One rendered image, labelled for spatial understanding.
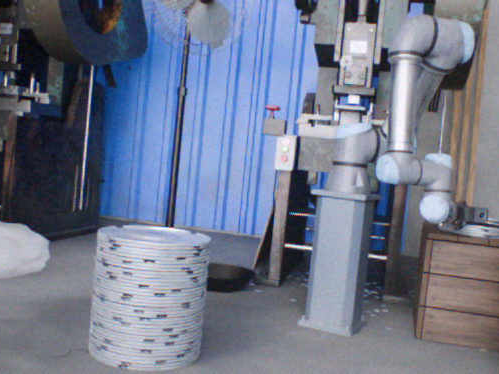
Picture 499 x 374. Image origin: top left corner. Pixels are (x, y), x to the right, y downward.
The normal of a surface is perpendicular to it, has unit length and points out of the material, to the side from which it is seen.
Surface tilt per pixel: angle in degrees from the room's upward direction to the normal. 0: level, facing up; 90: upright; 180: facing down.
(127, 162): 90
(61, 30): 137
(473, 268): 90
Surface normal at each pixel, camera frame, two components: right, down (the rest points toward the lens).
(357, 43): -0.20, 0.04
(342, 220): -0.46, 0.00
